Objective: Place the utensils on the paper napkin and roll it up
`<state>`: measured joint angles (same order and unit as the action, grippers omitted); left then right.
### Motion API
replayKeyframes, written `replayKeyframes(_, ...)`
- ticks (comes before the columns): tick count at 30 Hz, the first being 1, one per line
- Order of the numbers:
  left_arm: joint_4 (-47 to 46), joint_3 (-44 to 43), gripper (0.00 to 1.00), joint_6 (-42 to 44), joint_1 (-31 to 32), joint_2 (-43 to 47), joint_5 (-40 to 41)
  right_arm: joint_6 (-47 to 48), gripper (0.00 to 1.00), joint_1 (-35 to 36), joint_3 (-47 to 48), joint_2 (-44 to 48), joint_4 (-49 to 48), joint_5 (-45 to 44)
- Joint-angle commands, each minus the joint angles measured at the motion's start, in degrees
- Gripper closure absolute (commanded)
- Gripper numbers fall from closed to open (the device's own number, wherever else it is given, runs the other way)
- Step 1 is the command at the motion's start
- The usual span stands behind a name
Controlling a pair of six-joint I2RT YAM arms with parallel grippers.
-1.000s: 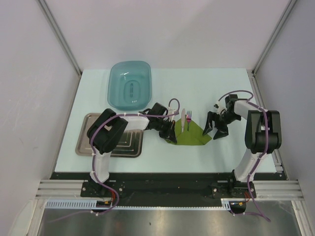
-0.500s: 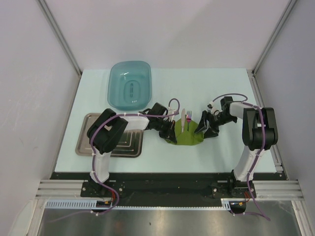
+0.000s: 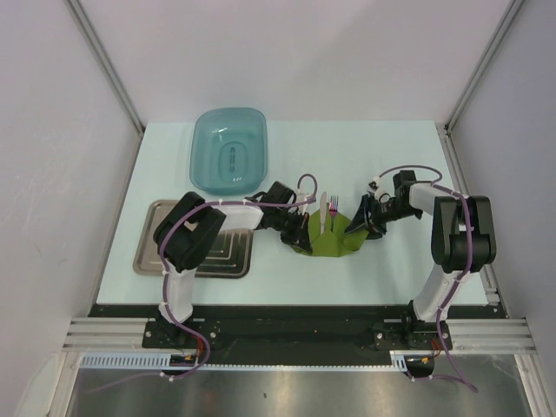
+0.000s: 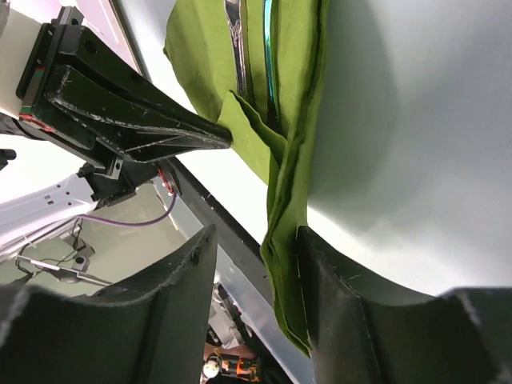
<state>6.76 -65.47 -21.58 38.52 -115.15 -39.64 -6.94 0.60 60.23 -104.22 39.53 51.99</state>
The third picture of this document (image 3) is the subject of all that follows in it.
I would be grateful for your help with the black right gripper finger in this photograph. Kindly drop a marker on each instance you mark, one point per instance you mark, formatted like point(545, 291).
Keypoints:
point(375, 233)
point(359, 222)

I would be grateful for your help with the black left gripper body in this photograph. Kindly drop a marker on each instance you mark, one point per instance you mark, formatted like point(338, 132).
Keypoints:
point(282, 221)

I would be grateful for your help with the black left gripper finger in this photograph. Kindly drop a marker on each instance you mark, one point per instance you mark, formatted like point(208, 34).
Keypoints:
point(303, 237)
point(292, 240)

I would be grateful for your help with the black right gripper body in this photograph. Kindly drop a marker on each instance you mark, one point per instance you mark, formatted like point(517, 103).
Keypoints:
point(380, 213)

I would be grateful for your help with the silver fork pink tines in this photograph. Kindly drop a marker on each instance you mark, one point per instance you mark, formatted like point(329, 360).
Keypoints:
point(333, 208)

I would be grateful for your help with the green paper napkin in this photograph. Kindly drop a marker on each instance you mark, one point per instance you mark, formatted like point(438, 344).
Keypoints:
point(334, 241)

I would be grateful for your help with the silver table knife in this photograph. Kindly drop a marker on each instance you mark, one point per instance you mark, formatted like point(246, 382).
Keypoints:
point(323, 210)

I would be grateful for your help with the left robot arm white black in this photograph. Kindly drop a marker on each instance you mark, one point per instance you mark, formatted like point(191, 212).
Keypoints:
point(186, 235)

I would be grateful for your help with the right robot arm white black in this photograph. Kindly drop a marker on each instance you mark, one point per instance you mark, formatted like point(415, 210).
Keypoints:
point(462, 241)

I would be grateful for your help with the silver metal tray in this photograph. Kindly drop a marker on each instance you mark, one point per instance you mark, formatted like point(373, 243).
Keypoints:
point(229, 257)

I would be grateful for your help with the teal plastic bin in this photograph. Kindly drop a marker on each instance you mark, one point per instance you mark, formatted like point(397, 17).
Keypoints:
point(229, 151)

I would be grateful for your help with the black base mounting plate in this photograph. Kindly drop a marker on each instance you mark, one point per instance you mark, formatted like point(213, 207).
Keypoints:
point(381, 328)

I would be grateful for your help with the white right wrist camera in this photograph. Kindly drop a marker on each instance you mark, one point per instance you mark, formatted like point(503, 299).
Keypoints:
point(377, 191)

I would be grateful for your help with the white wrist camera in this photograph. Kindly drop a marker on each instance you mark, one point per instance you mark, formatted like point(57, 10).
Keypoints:
point(303, 201)
point(377, 191)

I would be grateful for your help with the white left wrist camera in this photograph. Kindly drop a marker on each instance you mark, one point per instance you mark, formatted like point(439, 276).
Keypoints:
point(303, 201)

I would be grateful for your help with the light blue cable duct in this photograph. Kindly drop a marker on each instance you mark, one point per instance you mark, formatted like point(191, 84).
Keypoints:
point(125, 360)

